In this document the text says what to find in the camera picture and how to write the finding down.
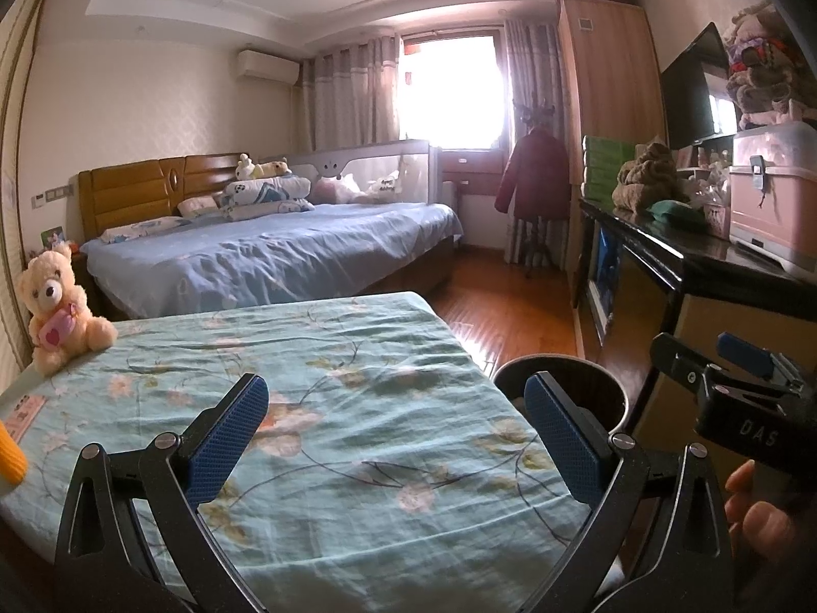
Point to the stack of green boxes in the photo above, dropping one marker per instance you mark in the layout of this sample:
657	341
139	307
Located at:
606	166

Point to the white yellow plush toy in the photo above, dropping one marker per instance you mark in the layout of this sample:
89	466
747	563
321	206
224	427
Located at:
262	168

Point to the cream teddy bear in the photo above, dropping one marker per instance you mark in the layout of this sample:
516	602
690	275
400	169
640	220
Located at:
57	306

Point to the wall switch panel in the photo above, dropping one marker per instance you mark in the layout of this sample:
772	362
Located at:
54	195

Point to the small photo frame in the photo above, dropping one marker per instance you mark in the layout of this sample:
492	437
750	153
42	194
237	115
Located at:
52	237

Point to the grey crib bed rail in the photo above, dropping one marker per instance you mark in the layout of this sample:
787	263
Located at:
370	156

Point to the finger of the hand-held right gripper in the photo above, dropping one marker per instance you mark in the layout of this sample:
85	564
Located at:
676	361
747	351

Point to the green cloth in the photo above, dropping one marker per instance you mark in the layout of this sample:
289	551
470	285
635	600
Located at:
676	214

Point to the wooden headboard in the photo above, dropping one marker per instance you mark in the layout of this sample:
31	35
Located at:
134	191

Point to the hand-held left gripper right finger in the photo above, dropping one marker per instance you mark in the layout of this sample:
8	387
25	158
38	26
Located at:
565	434

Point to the dark red coat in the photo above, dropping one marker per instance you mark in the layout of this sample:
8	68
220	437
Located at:
533	172

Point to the long orange foam net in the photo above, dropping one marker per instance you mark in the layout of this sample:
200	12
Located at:
11	453

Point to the pile of stuffed toys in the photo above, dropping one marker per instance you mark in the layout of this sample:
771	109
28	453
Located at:
766	64

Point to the dark television cabinet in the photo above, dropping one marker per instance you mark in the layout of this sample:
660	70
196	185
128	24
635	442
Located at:
702	274

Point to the pink plush cushion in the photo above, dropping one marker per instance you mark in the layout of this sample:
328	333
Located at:
332	191

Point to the bright window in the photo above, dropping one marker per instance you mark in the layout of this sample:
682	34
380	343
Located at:
453	89

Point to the brown plush toy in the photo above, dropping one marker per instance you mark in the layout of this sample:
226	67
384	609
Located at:
651	175

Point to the small white pillow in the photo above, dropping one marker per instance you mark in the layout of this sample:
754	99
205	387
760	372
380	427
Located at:
198	206

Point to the coat rack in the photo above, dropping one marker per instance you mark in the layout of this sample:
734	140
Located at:
536	115

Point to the pink patterned card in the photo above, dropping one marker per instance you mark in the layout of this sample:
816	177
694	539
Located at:
25	415

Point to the white printed cushion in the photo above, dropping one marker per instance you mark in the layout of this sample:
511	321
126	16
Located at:
383	185

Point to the flat blue patterned pillow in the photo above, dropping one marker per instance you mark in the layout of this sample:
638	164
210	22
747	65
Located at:
143	230

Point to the white air conditioner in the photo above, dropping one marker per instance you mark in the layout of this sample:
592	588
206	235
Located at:
268	65

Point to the pink storage box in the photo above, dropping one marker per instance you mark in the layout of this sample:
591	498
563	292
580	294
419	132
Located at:
775	198

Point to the white basket of small items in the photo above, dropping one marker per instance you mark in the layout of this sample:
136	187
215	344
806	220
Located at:
708	198

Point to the black waste bin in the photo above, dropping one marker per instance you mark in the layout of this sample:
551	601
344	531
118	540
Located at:
574	373

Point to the grey beige curtain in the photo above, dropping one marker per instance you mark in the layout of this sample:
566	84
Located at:
533	64
351	96

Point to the black television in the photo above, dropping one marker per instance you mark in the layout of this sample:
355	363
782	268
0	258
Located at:
692	89

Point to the dark wooden desk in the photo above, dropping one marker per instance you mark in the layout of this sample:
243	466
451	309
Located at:
472	169

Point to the white sliding closet door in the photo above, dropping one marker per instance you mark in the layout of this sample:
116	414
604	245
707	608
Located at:
16	172

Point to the dark wooden nightstand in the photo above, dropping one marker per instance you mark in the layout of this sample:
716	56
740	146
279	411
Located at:
86	281

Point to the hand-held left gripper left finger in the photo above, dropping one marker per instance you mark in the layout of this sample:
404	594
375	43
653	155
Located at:
226	434

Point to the bed with blue sheet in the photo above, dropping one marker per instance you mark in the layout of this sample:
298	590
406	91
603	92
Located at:
274	255

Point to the tall wooden wardrobe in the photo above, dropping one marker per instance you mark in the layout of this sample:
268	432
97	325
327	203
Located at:
606	70

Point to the person's right hand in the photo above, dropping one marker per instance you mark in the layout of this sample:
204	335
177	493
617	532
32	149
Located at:
772	530

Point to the blue white patterned pillows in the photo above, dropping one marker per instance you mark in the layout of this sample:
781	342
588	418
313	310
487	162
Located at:
268	198

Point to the light green floral tablecloth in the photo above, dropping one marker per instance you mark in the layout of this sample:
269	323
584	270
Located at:
351	408

